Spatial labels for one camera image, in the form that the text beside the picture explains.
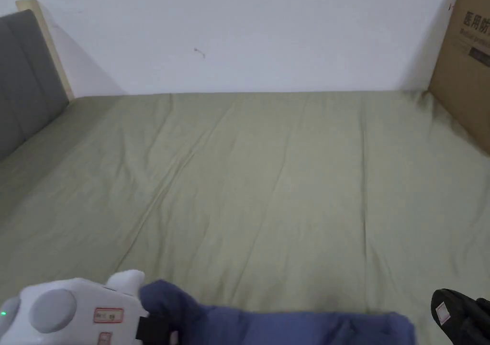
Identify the brown cardboard carton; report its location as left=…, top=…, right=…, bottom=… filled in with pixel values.
left=427, top=0, right=490, bottom=156

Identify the grey padded headboard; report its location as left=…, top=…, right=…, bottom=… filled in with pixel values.
left=0, top=0, right=76, bottom=163

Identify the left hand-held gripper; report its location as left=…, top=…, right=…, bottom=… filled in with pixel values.
left=0, top=269, right=174, bottom=345

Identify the bed with pale green sheet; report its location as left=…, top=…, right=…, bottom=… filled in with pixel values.
left=0, top=89, right=490, bottom=345

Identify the dark blue garment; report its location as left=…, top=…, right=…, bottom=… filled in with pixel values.
left=139, top=279, right=418, bottom=345

